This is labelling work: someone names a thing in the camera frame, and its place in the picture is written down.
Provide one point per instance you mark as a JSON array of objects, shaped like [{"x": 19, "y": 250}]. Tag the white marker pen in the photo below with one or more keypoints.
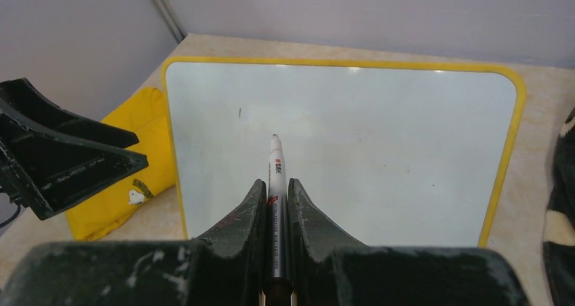
[{"x": 277, "y": 287}]

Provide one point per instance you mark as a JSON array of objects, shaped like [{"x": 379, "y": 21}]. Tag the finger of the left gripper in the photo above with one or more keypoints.
[
  {"x": 50, "y": 172},
  {"x": 22, "y": 96}
]

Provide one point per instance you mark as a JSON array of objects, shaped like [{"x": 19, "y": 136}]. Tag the yellow framed whiteboard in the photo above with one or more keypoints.
[{"x": 396, "y": 153}]

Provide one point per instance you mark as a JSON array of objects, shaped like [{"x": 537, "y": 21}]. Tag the aluminium corner post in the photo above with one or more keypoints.
[{"x": 170, "y": 19}]

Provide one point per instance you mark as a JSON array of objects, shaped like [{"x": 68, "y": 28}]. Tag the black floral pillow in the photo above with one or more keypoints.
[{"x": 558, "y": 238}]

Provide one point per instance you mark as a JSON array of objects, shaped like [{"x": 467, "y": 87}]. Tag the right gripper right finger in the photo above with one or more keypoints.
[{"x": 331, "y": 267}]

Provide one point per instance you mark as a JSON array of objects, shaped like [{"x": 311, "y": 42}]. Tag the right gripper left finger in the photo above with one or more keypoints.
[{"x": 218, "y": 267}]

